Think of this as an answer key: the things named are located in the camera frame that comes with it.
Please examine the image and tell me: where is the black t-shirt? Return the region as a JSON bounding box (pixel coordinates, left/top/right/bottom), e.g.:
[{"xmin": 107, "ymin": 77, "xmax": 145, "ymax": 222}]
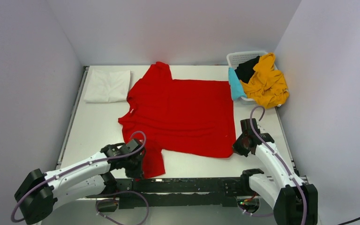
[{"xmin": 235, "ymin": 56, "xmax": 260, "ymax": 83}]

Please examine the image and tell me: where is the folded white t-shirt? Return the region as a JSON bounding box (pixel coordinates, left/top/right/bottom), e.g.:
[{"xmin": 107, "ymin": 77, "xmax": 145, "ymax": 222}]
[{"xmin": 83, "ymin": 69, "xmax": 131, "ymax": 103}]

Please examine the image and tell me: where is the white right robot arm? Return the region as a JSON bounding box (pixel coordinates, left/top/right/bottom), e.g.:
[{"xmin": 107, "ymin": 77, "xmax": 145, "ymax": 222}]
[{"xmin": 232, "ymin": 118, "xmax": 318, "ymax": 225}]

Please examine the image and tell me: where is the red t-shirt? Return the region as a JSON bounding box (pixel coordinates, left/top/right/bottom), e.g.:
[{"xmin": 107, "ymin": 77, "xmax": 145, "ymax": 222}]
[{"xmin": 118, "ymin": 62, "xmax": 236, "ymax": 178}]

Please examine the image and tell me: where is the teal t-shirt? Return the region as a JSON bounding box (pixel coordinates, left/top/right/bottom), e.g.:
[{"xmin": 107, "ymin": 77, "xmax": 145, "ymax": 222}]
[{"xmin": 228, "ymin": 67, "xmax": 247, "ymax": 101}]

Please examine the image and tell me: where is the yellow t-shirt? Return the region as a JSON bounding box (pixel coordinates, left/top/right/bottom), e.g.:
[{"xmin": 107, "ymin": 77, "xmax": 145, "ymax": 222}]
[{"xmin": 240, "ymin": 52, "xmax": 289, "ymax": 109}]

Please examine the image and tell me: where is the aluminium frame rail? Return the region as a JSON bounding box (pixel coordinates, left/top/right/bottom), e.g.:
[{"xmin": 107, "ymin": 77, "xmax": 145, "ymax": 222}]
[{"xmin": 38, "ymin": 175, "xmax": 314, "ymax": 201}]

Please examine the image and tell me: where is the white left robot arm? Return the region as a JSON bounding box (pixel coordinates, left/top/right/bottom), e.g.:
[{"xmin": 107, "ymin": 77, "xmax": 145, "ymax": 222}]
[{"xmin": 10, "ymin": 138, "xmax": 146, "ymax": 225}]

